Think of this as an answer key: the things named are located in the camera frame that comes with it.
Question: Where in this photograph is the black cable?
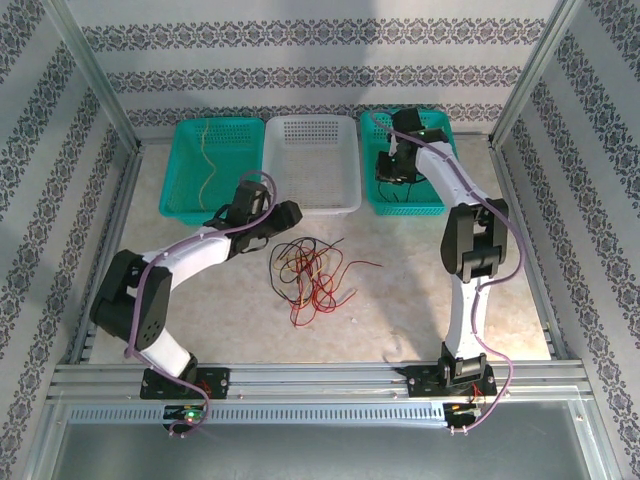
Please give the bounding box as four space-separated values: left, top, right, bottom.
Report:
377 177 416 204
268 239 346 301

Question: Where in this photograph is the red cable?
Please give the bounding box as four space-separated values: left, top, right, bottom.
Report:
277 238 346 286
289 294 337 330
319 259 384 314

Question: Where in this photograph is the teal plastic basket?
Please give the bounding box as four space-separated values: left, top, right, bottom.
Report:
359 108 457 219
158 117 266 225

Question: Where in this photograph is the white plastic basket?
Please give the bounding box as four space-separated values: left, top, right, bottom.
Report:
263 113 363 217

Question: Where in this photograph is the small circuit board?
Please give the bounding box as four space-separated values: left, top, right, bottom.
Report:
163 405 209 426
443 401 489 426

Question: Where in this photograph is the grey metal sheet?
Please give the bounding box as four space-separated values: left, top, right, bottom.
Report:
29 399 621 480

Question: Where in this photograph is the aluminium side rail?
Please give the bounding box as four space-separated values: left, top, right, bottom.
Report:
67 144 146 366
487 142 569 361

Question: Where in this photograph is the aluminium frame post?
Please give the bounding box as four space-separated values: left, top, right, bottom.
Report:
47 0 144 154
489 0 586 149

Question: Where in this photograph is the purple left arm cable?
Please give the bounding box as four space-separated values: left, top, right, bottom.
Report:
124 170 279 440

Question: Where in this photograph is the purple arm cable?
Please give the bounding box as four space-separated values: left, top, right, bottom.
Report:
124 170 279 440
370 112 527 436

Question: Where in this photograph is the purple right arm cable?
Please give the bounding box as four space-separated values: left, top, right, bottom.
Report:
370 112 527 436

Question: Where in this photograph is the long aluminium base rail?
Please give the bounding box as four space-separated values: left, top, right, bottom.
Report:
47 360 589 404

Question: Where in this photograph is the grey slotted cable duct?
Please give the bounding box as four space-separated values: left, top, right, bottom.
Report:
64 403 451 427

